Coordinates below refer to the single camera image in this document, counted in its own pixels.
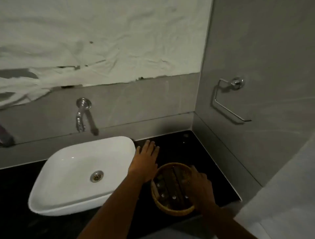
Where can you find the person's right hand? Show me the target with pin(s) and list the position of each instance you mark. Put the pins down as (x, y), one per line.
(200, 189)

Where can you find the person's left hand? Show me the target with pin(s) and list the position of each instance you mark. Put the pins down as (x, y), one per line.
(144, 167)

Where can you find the person's right fingers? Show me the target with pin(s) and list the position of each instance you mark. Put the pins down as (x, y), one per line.
(193, 173)

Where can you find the person's left middle finger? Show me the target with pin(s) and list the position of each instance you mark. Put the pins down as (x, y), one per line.
(152, 150)

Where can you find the person's left little finger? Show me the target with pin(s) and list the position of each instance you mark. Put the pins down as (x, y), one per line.
(138, 152)

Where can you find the round wicker basket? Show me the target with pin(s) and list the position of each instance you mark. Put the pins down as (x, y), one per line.
(169, 210)

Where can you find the person's right forearm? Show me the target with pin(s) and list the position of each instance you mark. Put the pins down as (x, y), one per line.
(226, 224)

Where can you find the person's left forearm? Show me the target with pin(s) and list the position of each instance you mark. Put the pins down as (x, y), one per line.
(115, 209)

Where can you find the bunch of dark brown sachets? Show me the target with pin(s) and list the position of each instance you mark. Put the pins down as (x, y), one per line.
(169, 184)

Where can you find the chrome basin drain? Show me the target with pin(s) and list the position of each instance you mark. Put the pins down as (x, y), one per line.
(96, 176)

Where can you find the white ceramic basin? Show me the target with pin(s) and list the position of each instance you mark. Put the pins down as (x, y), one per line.
(71, 179)

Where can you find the white panel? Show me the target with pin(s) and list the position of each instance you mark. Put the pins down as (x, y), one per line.
(283, 197)

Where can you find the white crumpled cover sheet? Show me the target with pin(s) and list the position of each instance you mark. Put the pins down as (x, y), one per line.
(118, 37)

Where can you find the chrome wall faucet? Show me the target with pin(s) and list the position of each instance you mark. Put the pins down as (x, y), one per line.
(80, 115)

